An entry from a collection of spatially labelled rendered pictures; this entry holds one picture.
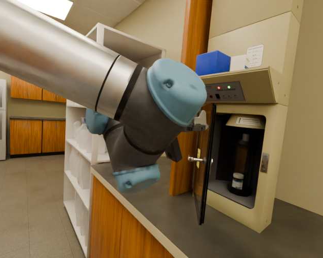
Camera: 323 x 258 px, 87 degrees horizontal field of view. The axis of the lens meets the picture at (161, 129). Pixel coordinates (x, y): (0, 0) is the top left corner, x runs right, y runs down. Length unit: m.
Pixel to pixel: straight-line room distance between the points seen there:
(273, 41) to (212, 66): 0.21
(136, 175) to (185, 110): 0.13
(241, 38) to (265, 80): 0.26
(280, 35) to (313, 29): 0.46
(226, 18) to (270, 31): 0.21
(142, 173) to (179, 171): 0.63
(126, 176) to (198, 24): 0.83
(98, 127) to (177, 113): 0.18
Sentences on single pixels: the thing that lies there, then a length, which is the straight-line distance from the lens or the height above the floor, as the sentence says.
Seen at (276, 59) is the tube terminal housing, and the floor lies 1.56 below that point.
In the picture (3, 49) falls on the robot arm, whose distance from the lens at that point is 0.22.
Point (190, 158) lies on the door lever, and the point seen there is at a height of 1.20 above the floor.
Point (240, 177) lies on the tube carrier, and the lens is 0.84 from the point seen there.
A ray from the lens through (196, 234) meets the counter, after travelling 0.70.
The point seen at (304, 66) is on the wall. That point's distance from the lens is 1.17.
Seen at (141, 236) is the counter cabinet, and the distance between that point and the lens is 0.87.
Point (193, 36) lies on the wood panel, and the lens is 0.93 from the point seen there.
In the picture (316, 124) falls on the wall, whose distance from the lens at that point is 1.11.
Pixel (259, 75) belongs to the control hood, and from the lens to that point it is 0.63.
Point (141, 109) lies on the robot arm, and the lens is 0.19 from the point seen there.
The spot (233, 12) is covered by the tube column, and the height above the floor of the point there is 1.79.
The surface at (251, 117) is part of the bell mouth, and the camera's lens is 0.78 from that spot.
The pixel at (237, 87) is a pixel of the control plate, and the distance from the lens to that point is 0.69.
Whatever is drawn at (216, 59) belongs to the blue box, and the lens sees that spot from 0.73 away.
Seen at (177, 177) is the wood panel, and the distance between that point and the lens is 0.89.
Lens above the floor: 1.34
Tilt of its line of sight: 5 degrees down
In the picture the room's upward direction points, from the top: 5 degrees clockwise
